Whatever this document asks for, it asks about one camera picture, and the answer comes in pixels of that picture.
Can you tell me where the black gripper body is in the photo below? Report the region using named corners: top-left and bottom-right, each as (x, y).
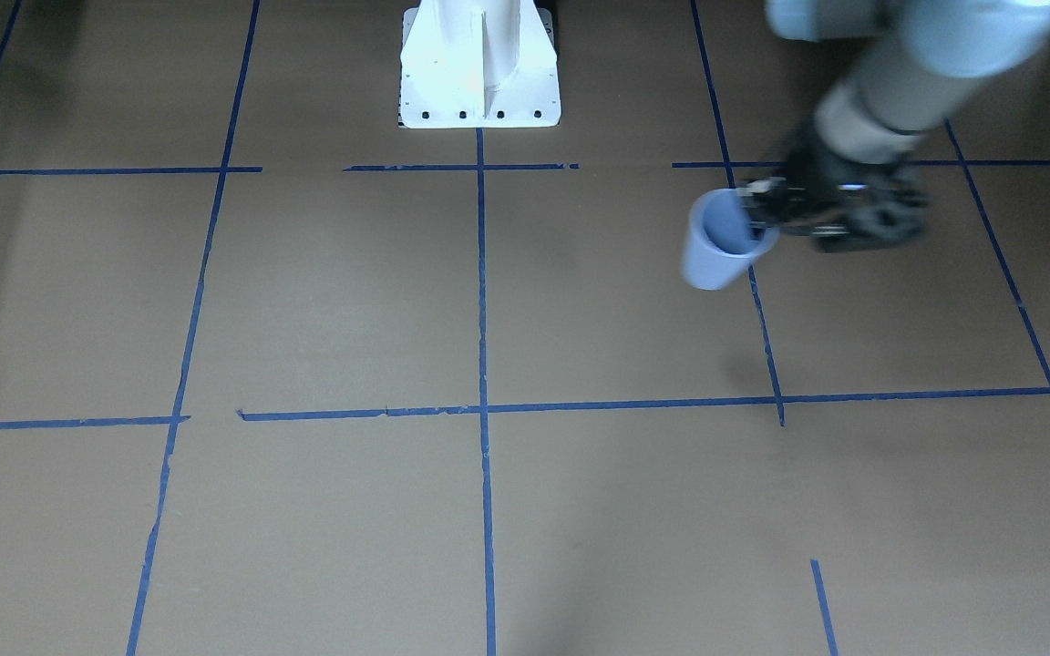
top-left (767, 123), bottom-right (929, 240)

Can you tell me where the blue ribbed plastic cup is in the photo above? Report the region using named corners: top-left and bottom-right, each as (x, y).
top-left (680, 190), bottom-right (780, 291)

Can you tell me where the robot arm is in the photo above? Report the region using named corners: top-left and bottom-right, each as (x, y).
top-left (738, 1), bottom-right (1050, 252)

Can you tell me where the white pedestal column base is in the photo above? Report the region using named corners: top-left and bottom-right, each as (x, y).
top-left (397, 1), bottom-right (562, 129)

